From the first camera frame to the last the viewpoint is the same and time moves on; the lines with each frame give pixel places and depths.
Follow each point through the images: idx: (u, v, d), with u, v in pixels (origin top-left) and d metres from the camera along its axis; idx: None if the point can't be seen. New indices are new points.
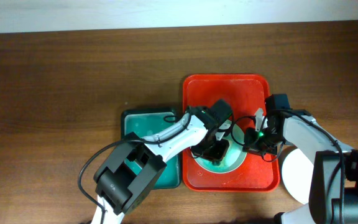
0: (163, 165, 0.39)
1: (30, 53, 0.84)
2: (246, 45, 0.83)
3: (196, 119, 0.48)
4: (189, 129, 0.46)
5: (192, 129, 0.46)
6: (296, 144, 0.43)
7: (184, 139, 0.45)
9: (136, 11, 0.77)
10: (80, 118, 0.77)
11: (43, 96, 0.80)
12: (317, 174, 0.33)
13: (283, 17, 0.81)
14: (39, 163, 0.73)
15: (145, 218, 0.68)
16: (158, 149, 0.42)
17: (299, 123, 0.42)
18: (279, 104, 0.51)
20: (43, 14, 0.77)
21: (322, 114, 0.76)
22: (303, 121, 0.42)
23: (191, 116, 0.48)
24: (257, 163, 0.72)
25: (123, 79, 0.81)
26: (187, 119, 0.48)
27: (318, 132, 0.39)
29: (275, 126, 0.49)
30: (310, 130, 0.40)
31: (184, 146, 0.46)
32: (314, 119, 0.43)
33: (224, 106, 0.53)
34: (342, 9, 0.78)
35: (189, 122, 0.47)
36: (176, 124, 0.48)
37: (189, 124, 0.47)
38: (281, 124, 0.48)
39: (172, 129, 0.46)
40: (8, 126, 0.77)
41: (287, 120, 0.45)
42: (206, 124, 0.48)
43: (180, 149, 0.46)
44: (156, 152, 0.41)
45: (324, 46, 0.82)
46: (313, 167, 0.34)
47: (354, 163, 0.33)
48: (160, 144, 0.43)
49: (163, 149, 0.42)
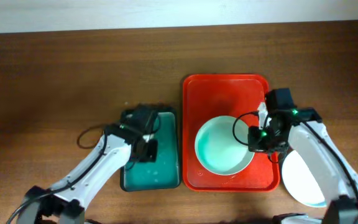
0: (73, 202, 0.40)
1: (32, 54, 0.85)
2: (244, 45, 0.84)
3: (114, 138, 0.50)
4: (106, 154, 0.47)
5: (112, 152, 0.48)
6: (304, 158, 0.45)
7: (105, 165, 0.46)
9: (136, 11, 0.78)
10: (82, 119, 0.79)
11: (45, 97, 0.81)
12: (331, 213, 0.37)
13: (281, 17, 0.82)
14: (41, 163, 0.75)
15: (146, 218, 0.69)
16: (69, 193, 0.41)
17: (311, 139, 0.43)
18: (282, 101, 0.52)
20: (44, 15, 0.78)
21: (319, 114, 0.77)
22: (314, 137, 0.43)
23: (108, 138, 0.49)
24: (257, 163, 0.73)
25: (123, 80, 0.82)
26: (104, 141, 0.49)
27: (329, 154, 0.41)
29: (279, 128, 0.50)
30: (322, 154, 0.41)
31: (107, 174, 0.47)
32: (327, 133, 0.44)
33: (144, 113, 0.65)
34: (339, 10, 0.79)
35: (106, 144, 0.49)
36: (94, 150, 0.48)
37: (107, 148, 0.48)
38: (286, 125, 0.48)
39: (89, 158, 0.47)
40: (11, 127, 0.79)
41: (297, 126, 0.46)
42: (127, 139, 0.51)
43: (105, 177, 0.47)
44: (65, 196, 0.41)
45: (321, 47, 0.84)
46: (329, 206, 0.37)
47: None
48: (73, 186, 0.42)
49: (76, 190, 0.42)
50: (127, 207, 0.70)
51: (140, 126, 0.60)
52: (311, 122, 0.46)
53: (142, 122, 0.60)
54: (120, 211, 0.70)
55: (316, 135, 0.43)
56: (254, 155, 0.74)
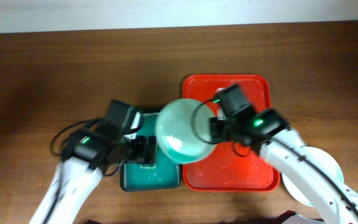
0: None
1: (29, 53, 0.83)
2: (246, 45, 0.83)
3: (79, 154, 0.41)
4: (64, 196, 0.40)
5: (71, 189, 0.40)
6: (281, 171, 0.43)
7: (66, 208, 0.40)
9: (136, 10, 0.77)
10: (79, 117, 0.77)
11: (42, 96, 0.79)
12: None
13: (283, 16, 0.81)
14: (39, 163, 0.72)
15: (146, 219, 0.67)
16: None
17: (291, 158, 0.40)
18: (236, 105, 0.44)
20: (43, 14, 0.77)
21: (322, 114, 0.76)
22: (292, 155, 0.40)
23: (70, 157, 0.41)
24: (257, 163, 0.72)
25: (123, 79, 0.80)
26: (62, 172, 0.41)
27: (312, 171, 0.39)
29: (247, 144, 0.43)
30: (306, 172, 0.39)
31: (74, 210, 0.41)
32: (298, 142, 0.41)
33: (118, 109, 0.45)
34: (342, 9, 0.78)
35: (66, 174, 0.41)
36: (51, 188, 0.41)
37: (65, 185, 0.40)
38: (253, 139, 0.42)
39: (46, 202, 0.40)
40: (7, 126, 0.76)
41: (266, 144, 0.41)
42: (96, 150, 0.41)
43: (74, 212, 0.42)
44: None
45: (324, 46, 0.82)
46: None
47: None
48: None
49: None
50: (125, 208, 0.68)
51: (124, 119, 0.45)
52: (279, 133, 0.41)
53: (121, 121, 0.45)
54: (119, 211, 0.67)
55: (294, 154, 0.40)
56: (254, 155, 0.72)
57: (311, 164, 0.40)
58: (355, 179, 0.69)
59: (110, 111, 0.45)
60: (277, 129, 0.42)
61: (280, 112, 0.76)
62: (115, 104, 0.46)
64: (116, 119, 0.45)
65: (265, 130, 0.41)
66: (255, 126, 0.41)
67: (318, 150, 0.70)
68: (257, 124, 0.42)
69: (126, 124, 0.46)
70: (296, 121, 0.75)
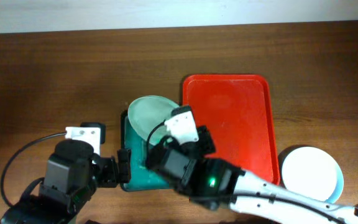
0: None
1: (29, 53, 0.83)
2: (246, 45, 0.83)
3: None
4: None
5: None
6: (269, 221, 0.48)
7: None
9: (136, 11, 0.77)
10: (79, 118, 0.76)
11: (42, 96, 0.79)
12: None
13: (282, 17, 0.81)
14: (38, 163, 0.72)
15: (146, 219, 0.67)
16: None
17: (262, 203, 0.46)
18: (181, 167, 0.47)
20: (44, 14, 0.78)
21: (322, 114, 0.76)
22: (265, 200, 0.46)
23: None
24: (257, 163, 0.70)
25: (123, 79, 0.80)
26: None
27: (290, 205, 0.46)
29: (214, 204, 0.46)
30: (286, 209, 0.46)
31: None
32: (260, 185, 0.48)
33: (60, 173, 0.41)
34: (340, 9, 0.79)
35: None
36: None
37: None
38: (219, 199, 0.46)
39: None
40: (7, 126, 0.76)
41: (237, 199, 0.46)
42: None
43: None
44: None
45: (324, 46, 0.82)
46: None
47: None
48: None
49: None
50: (126, 208, 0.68)
51: (69, 178, 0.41)
52: (237, 186, 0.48)
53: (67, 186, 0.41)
54: (119, 212, 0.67)
55: (263, 197, 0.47)
56: (254, 154, 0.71)
57: (280, 198, 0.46)
58: (357, 179, 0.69)
59: (50, 172, 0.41)
60: (229, 180, 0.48)
61: (280, 111, 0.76)
62: (53, 163, 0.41)
64: (58, 181, 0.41)
65: (220, 188, 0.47)
66: (212, 188, 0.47)
67: (318, 150, 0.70)
68: (212, 185, 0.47)
69: (74, 180, 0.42)
70: (296, 121, 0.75)
